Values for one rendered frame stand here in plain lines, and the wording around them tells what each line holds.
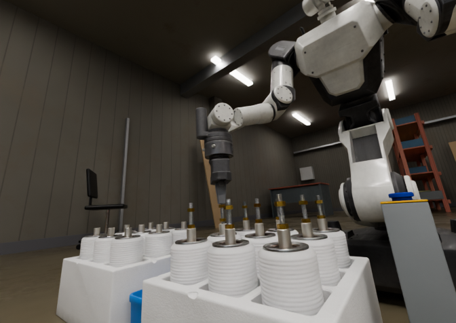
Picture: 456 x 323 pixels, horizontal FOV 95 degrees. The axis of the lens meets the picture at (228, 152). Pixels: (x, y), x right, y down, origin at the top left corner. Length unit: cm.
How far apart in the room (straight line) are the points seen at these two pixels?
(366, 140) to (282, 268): 66
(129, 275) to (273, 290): 46
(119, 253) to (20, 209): 275
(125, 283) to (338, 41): 98
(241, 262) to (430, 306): 32
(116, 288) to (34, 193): 283
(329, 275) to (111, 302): 53
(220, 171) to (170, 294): 29
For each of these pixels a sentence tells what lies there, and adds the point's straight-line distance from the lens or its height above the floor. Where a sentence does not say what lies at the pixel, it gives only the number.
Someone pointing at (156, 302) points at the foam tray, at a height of 15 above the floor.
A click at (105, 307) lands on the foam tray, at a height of 9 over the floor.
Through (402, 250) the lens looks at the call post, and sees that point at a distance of 53.
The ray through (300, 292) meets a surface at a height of 20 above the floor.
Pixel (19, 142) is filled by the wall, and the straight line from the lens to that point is 356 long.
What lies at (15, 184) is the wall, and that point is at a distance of 346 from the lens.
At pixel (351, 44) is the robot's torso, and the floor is 81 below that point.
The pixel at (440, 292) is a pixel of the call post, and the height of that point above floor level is 17.
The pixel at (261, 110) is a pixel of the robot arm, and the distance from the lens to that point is 74.
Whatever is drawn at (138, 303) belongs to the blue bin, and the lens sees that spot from 67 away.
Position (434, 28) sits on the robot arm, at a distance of 66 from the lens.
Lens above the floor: 32
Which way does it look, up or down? 15 degrees up
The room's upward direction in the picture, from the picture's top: 4 degrees counter-clockwise
